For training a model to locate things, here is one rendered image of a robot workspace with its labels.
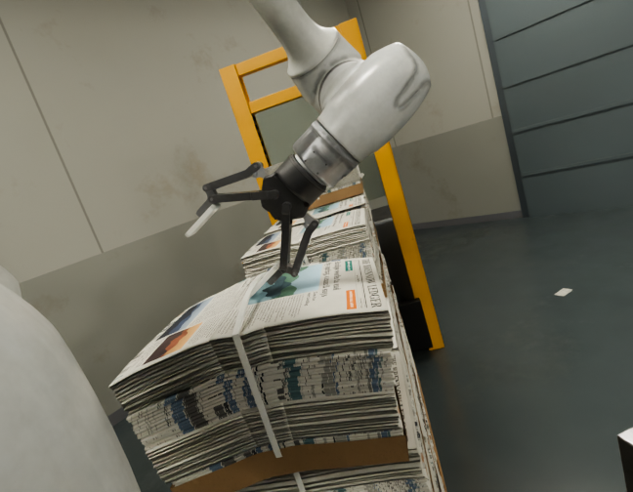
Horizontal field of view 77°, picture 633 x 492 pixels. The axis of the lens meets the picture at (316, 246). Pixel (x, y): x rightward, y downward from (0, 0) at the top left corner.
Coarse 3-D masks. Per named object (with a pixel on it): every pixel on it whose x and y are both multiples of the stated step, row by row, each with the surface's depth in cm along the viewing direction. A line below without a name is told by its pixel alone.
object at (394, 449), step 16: (304, 448) 56; (320, 448) 55; (336, 448) 55; (352, 448) 55; (368, 448) 55; (384, 448) 55; (400, 448) 55; (304, 464) 56; (320, 464) 56; (336, 464) 56; (352, 464) 56; (368, 464) 56
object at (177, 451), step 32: (192, 320) 68; (160, 352) 57; (192, 352) 54; (128, 384) 56; (160, 384) 55; (192, 384) 55; (224, 384) 54; (128, 416) 57; (160, 416) 57; (192, 416) 56; (224, 416) 55; (160, 448) 57; (192, 448) 57; (224, 448) 56; (256, 448) 57
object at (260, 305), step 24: (264, 288) 70; (264, 312) 58; (216, 336) 54; (240, 336) 53; (264, 336) 53; (264, 360) 54; (240, 384) 55; (264, 384) 54; (240, 408) 55; (264, 432) 55; (288, 432) 55
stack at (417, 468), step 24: (408, 360) 129; (408, 384) 82; (408, 408) 66; (408, 432) 61; (432, 432) 171; (408, 456) 59; (432, 456) 96; (264, 480) 63; (288, 480) 63; (312, 480) 62; (336, 480) 61; (360, 480) 61; (384, 480) 60; (408, 480) 60
